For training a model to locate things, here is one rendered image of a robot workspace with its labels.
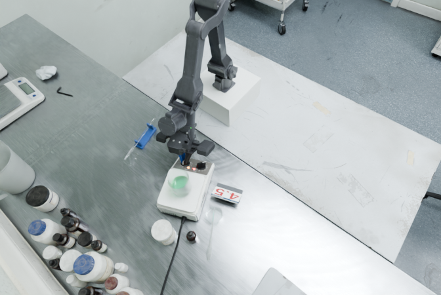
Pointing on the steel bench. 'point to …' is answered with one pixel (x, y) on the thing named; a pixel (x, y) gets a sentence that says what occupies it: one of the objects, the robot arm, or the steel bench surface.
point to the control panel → (195, 166)
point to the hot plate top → (166, 195)
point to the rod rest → (146, 137)
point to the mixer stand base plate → (276, 285)
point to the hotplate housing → (197, 202)
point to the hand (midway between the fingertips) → (184, 155)
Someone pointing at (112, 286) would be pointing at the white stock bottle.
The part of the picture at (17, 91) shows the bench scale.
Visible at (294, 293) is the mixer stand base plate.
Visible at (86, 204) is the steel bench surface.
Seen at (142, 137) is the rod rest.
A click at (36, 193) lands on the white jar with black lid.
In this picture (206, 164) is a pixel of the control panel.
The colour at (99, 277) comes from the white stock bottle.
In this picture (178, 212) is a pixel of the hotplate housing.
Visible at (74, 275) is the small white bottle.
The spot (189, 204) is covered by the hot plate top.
